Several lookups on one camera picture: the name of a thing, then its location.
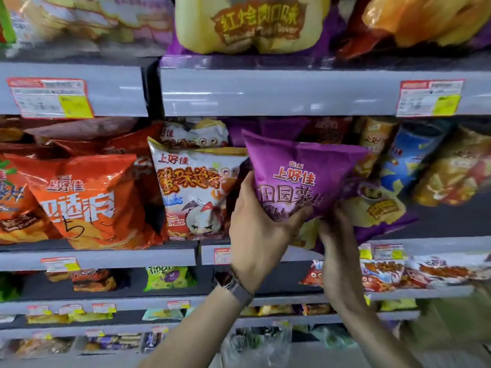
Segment red ring print snack bag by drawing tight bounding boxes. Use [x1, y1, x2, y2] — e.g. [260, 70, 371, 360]
[360, 260, 406, 293]
[298, 260, 326, 288]

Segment grey store shelving unit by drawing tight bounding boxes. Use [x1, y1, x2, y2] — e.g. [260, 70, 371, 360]
[0, 0, 491, 368]

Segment tray of wafer stick packs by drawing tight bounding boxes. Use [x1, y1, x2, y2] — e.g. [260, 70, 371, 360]
[82, 333, 143, 352]

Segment golden yellow snack bag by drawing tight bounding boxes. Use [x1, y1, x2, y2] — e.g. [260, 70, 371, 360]
[27, 313, 71, 325]
[259, 304, 295, 317]

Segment person's right hand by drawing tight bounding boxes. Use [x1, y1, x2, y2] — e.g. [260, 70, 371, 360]
[318, 204, 367, 311]

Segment white pony corn strip bag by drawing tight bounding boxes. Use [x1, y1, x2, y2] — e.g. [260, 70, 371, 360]
[0, 0, 176, 59]

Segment red white cartoon snack bag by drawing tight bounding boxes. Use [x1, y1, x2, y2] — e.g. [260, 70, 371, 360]
[147, 137, 250, 243]
[159, 118, 231, 150]

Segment large purple yellow snack bag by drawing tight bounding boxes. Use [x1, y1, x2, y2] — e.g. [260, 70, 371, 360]
[340, 179, 419, 246]

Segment person's right forearm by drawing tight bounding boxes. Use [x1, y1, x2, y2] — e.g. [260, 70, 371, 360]
[337, 298, 422, 368]

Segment teal snack bag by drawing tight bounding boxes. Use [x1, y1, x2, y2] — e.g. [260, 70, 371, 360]
[310, 325, 358, 349]
[142, 308, 186, 322]

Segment pale yellow snack bag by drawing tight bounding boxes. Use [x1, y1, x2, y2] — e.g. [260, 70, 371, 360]
[69, 312, 115, 323]

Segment blue orange-flame chip bag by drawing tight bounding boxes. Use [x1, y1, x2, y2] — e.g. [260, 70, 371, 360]
[46, 268, 77, 284]
[71, 268, 119, 293]

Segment smartwatch with grey band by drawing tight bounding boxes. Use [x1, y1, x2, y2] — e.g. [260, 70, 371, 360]
[214, 270, 255, 308]

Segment green snack bag purple cartoon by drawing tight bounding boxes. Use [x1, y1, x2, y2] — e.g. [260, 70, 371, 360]
[143, 266, 197, 292]
[0, 273, 23, 302]

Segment person's left hand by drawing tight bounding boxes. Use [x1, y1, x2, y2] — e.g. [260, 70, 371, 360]
[229, 171, 314, 294]

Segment huge purple yellow snack bag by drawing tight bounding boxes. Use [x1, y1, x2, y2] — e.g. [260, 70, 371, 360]
[166, 0, 347, 59]

